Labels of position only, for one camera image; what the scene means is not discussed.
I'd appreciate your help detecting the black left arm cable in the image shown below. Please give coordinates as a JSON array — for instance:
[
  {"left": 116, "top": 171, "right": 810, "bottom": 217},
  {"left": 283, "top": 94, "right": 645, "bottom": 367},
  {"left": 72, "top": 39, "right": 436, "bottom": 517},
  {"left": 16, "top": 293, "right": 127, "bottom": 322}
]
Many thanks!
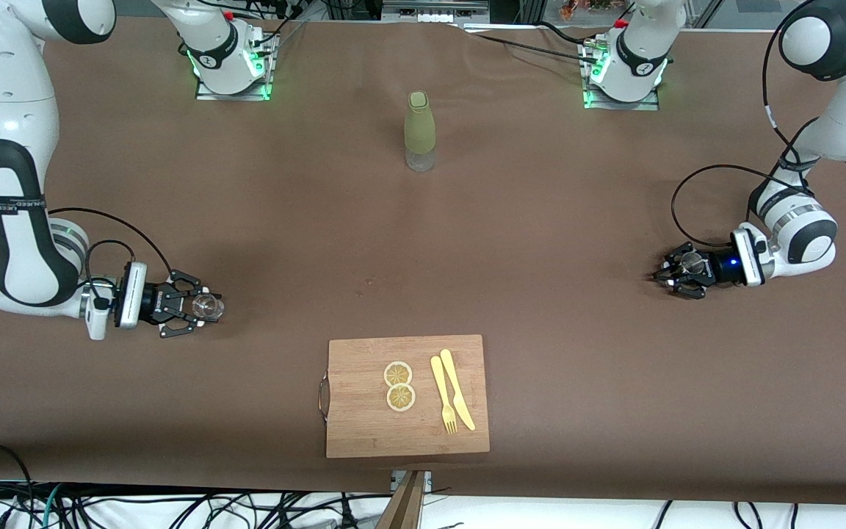
[{"left": 671, "top": 0, "right": 846, "bottom": 249}]

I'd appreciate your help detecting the short black table cable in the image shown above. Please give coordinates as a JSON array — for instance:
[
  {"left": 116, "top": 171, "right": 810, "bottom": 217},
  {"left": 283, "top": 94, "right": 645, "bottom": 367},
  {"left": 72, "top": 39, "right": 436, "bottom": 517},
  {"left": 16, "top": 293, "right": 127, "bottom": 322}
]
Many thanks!
[{"left": 537, "top": 21, "right": 596, "bottom": 45}]

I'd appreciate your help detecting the teal cable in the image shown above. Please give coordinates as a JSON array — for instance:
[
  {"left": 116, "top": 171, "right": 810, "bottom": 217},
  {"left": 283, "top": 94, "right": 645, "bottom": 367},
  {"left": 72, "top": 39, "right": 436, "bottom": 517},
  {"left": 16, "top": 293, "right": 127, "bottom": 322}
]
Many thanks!
[{"left": 40, "top": 485, "right": 64, "bottom": 529}]

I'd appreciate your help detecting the white power strip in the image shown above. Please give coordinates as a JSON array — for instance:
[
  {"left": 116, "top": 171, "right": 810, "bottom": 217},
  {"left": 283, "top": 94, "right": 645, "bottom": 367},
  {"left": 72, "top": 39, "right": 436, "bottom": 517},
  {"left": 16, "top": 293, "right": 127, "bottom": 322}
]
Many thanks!
[{"left": 383, "top": 0, "right": 490, "bottom": 24}]

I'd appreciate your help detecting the yellow plastic knife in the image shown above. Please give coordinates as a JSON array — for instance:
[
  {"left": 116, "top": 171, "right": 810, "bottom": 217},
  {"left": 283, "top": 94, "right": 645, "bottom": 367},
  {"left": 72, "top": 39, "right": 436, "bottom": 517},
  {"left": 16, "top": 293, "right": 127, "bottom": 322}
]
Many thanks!
[{"left": 440, "top": 348, "right": 477, "bottom": 432}]

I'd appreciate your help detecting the green sleeved glass bottle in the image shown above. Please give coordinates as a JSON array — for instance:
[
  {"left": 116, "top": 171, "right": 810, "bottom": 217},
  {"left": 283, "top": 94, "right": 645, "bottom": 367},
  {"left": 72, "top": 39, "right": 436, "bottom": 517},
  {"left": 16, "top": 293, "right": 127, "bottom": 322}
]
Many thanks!
[{"left": 403, "top": 90, "right": 437, "bottom": 173}]

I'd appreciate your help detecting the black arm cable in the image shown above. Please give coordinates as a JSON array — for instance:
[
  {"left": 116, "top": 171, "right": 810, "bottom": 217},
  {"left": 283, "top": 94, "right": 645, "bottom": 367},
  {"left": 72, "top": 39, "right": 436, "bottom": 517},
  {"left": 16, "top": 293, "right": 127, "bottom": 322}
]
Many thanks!
[
  {"left": 671, "top": 0, "right": 846, "bottom": 249},
  {"left": 0, "top": 208, "right": 174, "bottom": 309}
]

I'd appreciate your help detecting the brown table cover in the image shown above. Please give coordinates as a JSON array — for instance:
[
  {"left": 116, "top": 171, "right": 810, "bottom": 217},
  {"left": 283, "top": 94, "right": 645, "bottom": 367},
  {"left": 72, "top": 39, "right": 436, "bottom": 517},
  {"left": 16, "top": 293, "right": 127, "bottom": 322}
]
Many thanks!
[{"left": 0, "top": 13, "right": 846, "bottom": 508}]

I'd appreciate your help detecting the yellow plastic fork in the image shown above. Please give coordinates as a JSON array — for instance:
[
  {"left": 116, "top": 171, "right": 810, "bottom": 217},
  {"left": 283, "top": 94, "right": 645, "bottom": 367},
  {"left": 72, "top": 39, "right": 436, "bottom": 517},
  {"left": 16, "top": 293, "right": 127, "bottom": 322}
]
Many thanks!
[{"left": 430, "top": 356, "right": 459, "bottom": 435}]

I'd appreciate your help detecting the wooden cutting board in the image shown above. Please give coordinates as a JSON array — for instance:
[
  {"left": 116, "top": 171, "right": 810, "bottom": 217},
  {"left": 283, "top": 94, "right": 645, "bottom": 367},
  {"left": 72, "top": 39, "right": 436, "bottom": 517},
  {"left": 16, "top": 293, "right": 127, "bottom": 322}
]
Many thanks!
[{"left": 318, "top": 334, "right": 491, "bottom": 459}]

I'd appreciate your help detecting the long black table cable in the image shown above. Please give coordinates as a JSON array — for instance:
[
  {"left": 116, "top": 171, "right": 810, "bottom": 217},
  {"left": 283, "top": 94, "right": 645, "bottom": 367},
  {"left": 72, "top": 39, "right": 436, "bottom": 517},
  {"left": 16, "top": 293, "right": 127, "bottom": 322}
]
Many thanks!
[{"left": 463, "top": 29, "right": 600, "bottom": 65}]

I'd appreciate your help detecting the aluminium camera mount post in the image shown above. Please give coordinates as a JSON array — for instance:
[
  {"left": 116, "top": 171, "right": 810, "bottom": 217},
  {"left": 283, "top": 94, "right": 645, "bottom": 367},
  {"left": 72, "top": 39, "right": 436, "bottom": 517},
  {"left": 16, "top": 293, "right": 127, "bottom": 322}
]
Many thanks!
[{"left": 375, "top": 470, "right": 433, "bottom": 529}]

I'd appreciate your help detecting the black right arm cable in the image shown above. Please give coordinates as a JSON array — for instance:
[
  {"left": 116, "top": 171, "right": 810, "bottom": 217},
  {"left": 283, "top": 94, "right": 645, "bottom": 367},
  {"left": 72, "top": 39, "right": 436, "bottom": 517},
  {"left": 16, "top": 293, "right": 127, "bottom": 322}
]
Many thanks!
[{"left": 0, "top": 208, "right": 174, "bottom": 309}]

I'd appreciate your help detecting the clear glass measuring cup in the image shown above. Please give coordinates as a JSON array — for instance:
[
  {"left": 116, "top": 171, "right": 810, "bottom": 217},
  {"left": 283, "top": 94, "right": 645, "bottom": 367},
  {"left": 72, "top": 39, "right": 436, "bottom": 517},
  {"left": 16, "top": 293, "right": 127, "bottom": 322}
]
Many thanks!
[{"left": 189, "top": 291, "right": 225, "bottom": 325}]

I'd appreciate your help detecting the steel double jigger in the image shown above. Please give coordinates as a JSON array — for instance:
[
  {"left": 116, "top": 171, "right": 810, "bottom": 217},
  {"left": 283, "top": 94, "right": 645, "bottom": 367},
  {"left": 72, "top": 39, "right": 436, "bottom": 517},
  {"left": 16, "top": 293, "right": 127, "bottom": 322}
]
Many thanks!
[{"left": 658, "top": 252, "right": 707, "bottom": 286}]

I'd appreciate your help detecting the orange red background object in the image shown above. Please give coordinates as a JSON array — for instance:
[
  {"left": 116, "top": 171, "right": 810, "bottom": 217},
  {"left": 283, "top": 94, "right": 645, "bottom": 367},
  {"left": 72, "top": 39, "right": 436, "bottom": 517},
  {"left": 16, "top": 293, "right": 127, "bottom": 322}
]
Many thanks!
[{"left": 561, "top": 0, "right": 629, "bottom": 19}]

